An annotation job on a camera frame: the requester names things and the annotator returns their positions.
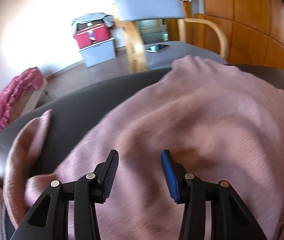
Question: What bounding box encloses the smartphone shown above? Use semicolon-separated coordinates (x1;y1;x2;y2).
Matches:
145;44;169;53

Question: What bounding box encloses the grey garment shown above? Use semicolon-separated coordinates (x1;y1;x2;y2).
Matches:
71;12;114;30

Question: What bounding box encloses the white plastic storage box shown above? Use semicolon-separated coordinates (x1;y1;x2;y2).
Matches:
78;38;116;68

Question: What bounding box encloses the wooden wardrobe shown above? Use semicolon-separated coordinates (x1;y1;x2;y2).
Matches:
194;0;284;100

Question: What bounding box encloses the red fabric storage box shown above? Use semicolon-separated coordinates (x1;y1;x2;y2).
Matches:
73;23;109;50

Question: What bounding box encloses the grey armchair with wooden arms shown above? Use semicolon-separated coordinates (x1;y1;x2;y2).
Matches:
111;0;228;74

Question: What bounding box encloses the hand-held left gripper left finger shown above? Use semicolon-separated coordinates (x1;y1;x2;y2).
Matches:
9;149;119;240

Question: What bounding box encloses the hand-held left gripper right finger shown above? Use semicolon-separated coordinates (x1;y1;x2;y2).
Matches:
160;150;267;240

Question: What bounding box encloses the pink knit sweater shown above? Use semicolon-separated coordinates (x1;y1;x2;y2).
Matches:
3;55;284;240

